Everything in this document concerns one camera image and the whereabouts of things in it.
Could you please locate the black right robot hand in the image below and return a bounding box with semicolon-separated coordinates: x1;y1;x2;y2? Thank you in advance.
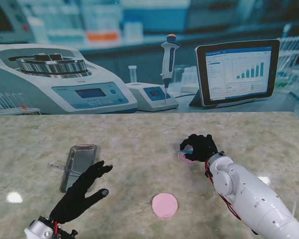
179;133;219;162

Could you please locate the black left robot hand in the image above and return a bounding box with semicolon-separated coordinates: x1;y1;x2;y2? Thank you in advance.
49;160;114;224

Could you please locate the blue round filter paper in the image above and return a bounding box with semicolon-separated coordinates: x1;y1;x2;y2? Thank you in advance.
179;146;194;156

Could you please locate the pink culture dish lid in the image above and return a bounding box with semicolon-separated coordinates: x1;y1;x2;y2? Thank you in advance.
151;192;179;219

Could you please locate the blue round lid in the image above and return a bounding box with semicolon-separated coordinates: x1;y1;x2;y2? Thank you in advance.
177;145;197;166

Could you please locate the stainless steel tray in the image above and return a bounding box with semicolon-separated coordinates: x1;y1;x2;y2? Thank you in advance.
59;144;102;194

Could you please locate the printed laboratory backdrop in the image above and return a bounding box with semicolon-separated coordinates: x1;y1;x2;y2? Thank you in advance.
0;0;299;118

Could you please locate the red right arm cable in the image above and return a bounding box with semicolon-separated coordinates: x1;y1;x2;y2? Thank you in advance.
204;160;216;186

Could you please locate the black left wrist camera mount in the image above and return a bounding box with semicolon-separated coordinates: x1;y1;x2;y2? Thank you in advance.
57;229;78;239

